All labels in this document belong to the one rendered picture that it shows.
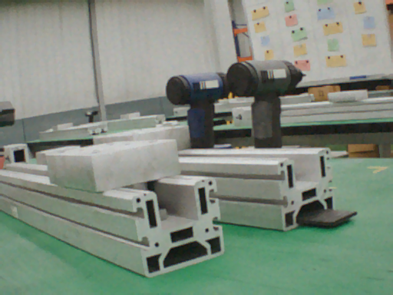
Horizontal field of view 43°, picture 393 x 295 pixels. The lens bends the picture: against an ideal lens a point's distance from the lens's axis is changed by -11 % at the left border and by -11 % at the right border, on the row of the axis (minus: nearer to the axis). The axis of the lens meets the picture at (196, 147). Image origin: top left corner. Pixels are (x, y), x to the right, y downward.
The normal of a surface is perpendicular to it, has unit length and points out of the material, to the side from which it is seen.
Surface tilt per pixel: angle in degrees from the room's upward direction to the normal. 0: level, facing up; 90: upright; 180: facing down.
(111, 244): 90
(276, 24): 90
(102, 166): 90
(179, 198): 90
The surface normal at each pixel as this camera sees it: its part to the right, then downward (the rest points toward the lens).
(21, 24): 0.58, -0.01
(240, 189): -0.81, 0.16
